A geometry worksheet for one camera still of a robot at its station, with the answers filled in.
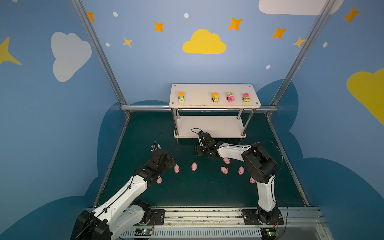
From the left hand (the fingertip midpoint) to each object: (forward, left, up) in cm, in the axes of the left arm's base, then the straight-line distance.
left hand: (170, 159), depth 84 cm
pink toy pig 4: (-2, -33, -9) cm, 34 cm away
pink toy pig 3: (+3, -35, -8) cm, 36 cm away
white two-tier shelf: (+30, -34, -5) cm, 45 cm away
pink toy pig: (-2, -3, -9) cm, 10 cm away
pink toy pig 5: (-10, +6, -8) cm, 14 cm away
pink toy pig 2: (-1, -14, -8) cm, 16 cm away
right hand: (+13, -17, -8) cm, 23 cm away
